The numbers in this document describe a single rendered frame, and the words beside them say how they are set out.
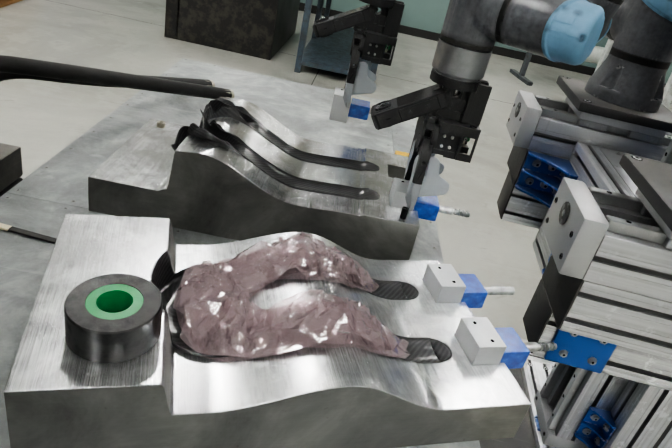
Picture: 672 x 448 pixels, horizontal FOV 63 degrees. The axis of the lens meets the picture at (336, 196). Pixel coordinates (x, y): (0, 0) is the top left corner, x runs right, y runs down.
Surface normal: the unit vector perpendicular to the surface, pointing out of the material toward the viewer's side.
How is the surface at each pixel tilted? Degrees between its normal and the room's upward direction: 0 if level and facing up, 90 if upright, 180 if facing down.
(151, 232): 0
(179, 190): 90
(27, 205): 0
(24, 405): 90
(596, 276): 90
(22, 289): 0
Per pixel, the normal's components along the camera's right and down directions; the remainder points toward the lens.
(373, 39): -0.06, 0.46
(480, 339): 0.19, -0.87
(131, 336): 0.62, 0.47
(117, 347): 0.41, 0.50
